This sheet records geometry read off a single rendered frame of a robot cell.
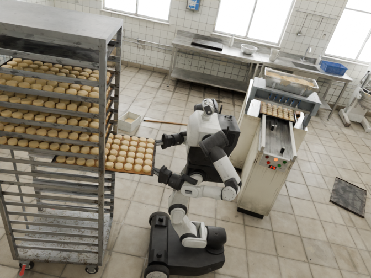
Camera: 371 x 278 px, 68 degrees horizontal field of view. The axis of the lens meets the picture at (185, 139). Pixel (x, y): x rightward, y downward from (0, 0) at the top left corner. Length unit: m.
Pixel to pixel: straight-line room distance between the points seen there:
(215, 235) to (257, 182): 0.74
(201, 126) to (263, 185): 1.39
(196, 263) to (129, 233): 0.69
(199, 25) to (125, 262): 4.72
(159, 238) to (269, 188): 1.16
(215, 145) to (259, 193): 1.49
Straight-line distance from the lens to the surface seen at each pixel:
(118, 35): 1.77
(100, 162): 1.63
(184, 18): 6.01
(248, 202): 3.01
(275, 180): 2.80
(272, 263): 2.88
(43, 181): 2.50
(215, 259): 2.48
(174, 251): 2.44
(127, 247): 2.63
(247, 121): 3.25
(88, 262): 2.39
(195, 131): 1.62
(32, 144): 1.78
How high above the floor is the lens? 2.16
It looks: 32 degrees down
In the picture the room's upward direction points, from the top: 12 degrees clockwise
